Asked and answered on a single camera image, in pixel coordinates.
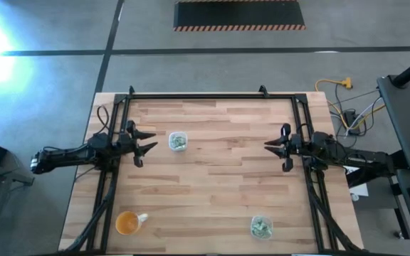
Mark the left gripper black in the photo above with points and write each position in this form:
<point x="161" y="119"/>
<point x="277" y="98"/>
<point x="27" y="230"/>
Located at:
<point x="128" y="145"/>

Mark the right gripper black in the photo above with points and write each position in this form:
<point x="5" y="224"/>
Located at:
<point x="293" y="145"/>

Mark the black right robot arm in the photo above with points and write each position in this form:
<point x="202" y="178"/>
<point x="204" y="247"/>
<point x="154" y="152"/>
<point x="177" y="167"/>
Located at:
<point x="361" y="156"/>

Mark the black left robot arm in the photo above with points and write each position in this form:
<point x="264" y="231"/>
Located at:
<point x="69" y="156"/>

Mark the clear plastic bin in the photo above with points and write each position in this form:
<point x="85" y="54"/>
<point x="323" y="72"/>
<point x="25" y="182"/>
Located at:
<point x="171" y="149"/>
<point x="252" y="236"/>

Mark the black power strip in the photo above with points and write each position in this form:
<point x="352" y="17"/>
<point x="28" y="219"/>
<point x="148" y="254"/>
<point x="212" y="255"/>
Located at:
<point x="351" y="119"/>

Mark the glass mug with orange tea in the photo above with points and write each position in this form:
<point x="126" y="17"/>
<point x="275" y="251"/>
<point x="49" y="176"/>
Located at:
<point x="126" y="223"/>

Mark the small white round object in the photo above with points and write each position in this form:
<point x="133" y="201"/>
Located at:
<point x="354" y="197"/>

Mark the white paper sheet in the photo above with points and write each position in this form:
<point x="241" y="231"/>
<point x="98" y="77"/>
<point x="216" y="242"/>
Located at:
<point x="361" y="190"/>

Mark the black desk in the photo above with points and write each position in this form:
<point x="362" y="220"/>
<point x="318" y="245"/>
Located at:
<point x="408" y="117"/>

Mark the black hazard-striped floor mat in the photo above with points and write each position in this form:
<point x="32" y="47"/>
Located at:
<point x="238" y="14"/>

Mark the small grey caster wheel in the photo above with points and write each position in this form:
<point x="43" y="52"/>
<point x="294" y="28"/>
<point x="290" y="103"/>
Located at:
<point x="399" y="235"/>

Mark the black metal rig frame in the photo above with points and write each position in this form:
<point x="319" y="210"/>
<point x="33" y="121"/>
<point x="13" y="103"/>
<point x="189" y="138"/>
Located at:
<point x="208" y="96"/>

